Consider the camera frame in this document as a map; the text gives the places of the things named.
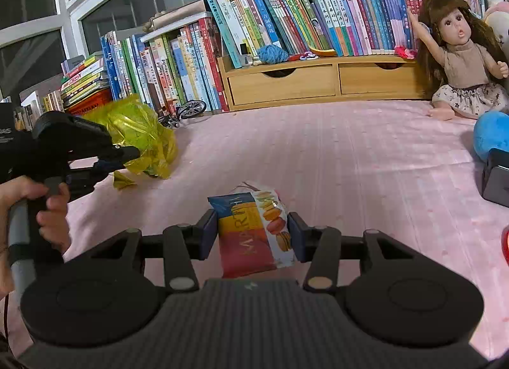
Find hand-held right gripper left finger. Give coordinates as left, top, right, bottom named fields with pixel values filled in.
left=85, top=207, right=219, bottom=294

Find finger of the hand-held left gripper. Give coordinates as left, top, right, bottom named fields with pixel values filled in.
left=65, top=161, right=117, bottom=197
left=94, top=144, right=141, bottom=166

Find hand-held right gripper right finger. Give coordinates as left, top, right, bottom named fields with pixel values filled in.
left=286, top=211, right=423, bottom=294

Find yellow plastic bag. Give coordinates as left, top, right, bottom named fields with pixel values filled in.
left=85, top=94, right=178, bottom=192

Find macaron snack packet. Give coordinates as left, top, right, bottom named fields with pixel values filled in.
left=207, top=181, right=297, bottom=279

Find row of pale thin books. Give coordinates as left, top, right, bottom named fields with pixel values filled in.
left=13, top=90, right=65, bottom=132

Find stack of flat books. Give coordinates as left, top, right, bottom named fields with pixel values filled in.
left=59, top=54, right=113, bottom=110

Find row of tall picture books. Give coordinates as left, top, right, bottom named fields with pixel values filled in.
left=99, top=17, right=231, bottom=114

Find person's left hand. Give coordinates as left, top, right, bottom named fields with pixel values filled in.
left=0, top=175, right=73, bottom=255

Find red plastic crate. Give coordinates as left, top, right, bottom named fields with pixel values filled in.
left=65, top=88, right=115, bottom=116

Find miniature bicycle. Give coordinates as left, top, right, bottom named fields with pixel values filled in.
left=158, top=99, right=208, bottom=129

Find pink bed sheet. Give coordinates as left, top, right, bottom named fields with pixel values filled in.
left=0, top=98, right=509, bottom=359

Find beige long box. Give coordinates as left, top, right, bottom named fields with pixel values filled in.
left=145, top=0, right=208, bottom=33

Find wooden drawer organizer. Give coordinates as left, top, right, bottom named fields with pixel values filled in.
left=217, top=54, right=429, bottom=112

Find blue yarn ball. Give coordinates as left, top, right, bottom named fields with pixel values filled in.
left=257, top=44, right=289, bottom=65

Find grey box device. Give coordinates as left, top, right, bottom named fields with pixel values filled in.
left=481, top=148, right=509, bottom=208

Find red scissors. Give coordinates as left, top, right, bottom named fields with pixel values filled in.
left=500, top=225, right=509, bottom=267

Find blue cat plush toy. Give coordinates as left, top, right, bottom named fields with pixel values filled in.
left=472, top=111, right=509, bottom=164

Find brown haired doll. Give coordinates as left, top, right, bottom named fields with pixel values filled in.
left=405, top=0, right=509, bottom=122

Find white pink bunny plush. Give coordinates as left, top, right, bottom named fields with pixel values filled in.
left=481, top=0, right=509, bottom=57

